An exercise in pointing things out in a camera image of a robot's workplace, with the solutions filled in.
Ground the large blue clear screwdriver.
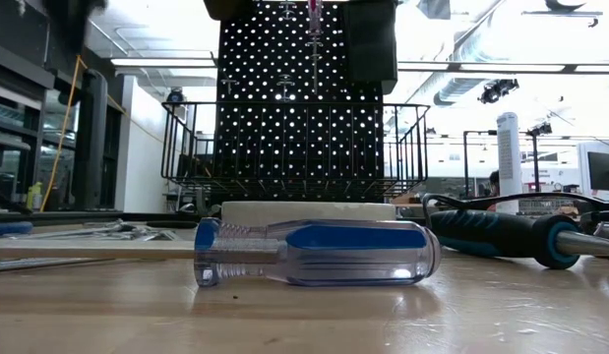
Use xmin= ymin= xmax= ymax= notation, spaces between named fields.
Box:
xmin=192 ymin=215 xmax=444 ymax=289

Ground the red clear screwdriver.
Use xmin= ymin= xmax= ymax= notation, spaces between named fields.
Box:
xmin=306 ymin=0 xmax=326 ymax=95

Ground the white tape roll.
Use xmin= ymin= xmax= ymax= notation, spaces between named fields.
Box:
xmin=219 ymin=200 xmax=398 ymax=228

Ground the black pegboard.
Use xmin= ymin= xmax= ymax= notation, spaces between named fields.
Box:
xmin=214 ymin=0 xmax=399 ymax=201

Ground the silver pegboard hook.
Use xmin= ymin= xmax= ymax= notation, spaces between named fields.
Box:
xmin=277 ymin=0 xmax=297 ymax=22
xmin=218 ymin=73 xmax=240 ymax=95
xmin=305 ymin=37 xmax=326 ymax=64
xmin=275 ymin=72 xmax=297 ymax=103

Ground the tall black plastic bin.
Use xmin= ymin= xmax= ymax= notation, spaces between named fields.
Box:
xmin=340 ymin=0 xmax=400 ymax=96

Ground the ceiling light bar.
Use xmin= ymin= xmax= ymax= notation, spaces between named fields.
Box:
xmin=396 ymin=62 xmax=609 ymax=76
xmin=109 ymin=57 xmax=217 ymax=69

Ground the black blue grip screwdriver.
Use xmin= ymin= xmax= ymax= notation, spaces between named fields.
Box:
xmin=427 ymin=207 xmax=609 ymax=271

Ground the wide black plastic bin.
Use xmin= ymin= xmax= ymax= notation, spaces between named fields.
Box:
xmin=202 ymin=0 xmax=252 ymax=23

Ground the white tower fan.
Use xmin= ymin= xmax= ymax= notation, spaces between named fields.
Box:
xmin=495 ymin=111 xmax=524 ymax=215

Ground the black ceiling fixture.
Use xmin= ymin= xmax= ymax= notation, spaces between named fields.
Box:
xmin=477 ymin=78 xmax=521 ymax=106

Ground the black tripod stand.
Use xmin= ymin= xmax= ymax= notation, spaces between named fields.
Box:
xmin=525 ymin=121 xmax=555 ymax=194

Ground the yellow green bottle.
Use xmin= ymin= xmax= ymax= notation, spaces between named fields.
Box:
xmin=26 ymin=181 xmax=44 ymax=212

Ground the dark storage shelf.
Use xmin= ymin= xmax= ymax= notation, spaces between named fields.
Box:
xmin=0 ymin=38 xmax=57 ymax=213

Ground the small blue screwdriver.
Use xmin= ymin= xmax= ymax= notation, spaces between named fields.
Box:
xmin=0 ymin=220 xmax=35 ymax=239

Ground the black computer monitor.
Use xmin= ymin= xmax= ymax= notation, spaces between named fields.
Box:
xmin=585 ymin=150 xmax=609 ymax=194

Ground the black cord loop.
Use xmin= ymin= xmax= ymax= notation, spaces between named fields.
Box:
xmin=420 ymin=191 xmax=609 ymax=223

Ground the black wire basket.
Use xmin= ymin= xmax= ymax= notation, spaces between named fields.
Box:
xmin=159 ymin=100 xmax=431 ymax=204

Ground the black pipe frame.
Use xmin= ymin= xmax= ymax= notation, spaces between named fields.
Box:
xmin=462 ymin=129 xmax=498 ymax=198

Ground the grey ventilation duct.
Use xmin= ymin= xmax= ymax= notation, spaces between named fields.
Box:
xmin=431 ymin=75 xmax=488 ymax=109

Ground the yellow cable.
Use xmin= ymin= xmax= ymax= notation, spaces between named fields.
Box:
xmin=37 ymin=53 xmax=129 ymax=213

